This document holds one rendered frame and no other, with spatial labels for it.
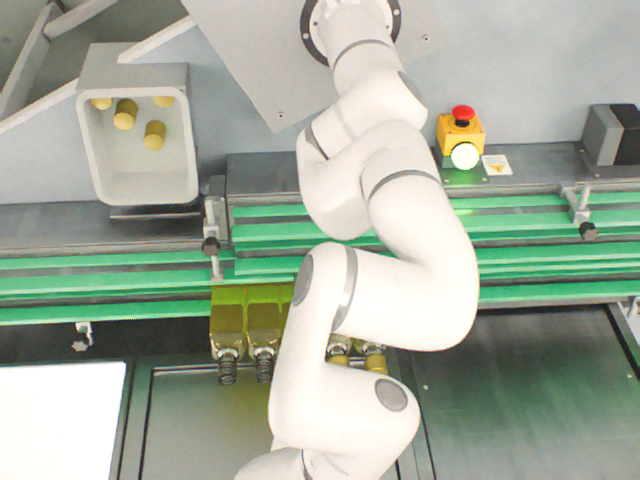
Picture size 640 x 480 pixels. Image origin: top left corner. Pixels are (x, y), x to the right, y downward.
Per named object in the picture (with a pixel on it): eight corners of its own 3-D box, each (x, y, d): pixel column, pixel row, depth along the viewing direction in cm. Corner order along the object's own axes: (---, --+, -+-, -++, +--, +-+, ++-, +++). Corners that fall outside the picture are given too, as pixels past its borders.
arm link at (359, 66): (420, 68, 104) (447, 131, 92) (346, 126, 109) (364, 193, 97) (377, 20, 99) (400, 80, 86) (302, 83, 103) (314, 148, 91)
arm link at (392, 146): (464, 207, 81) (348, 286, 87) (422, 100, 99) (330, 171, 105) (411, 152, 76) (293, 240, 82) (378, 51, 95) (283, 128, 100)
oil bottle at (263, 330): (247, 275, 138) (247, 366, 122) (245, 252, 134) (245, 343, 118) (278, 273, 138) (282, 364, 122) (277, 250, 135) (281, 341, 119)
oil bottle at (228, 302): (216, 276, 138) (211, 368, 122) (213, 253, 134) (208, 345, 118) (246, 275, 138) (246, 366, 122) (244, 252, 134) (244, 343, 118)
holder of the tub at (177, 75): (112, 198, 141) (106, 225, 135) (83, 65, 123) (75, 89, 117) (204, 194, 142) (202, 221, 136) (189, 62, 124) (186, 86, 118)
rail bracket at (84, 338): (86, 312, 142) (74, 367, 132) (79, 286, 138) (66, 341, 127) (108, 311, 142) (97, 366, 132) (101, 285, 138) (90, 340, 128)
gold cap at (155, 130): (143, 120, 128) (140, 134, 125) (164, 119, 128) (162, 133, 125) (147, 137, 130) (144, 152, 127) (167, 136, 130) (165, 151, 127)
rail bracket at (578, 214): (550, 191, 131) (575, 242, 121) (560, 156, 126) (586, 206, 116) (573, 190, 131) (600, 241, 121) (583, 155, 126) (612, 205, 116)
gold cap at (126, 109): (114, 98, 125) (110, 112, 121) (136, 97, 125) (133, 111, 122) (118, 117, 127) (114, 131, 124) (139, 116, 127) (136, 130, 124)
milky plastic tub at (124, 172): (105, 177, 137) (98, 206, 130) (81, 65, 122) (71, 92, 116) (202, 173, 138) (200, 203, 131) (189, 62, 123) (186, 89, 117)
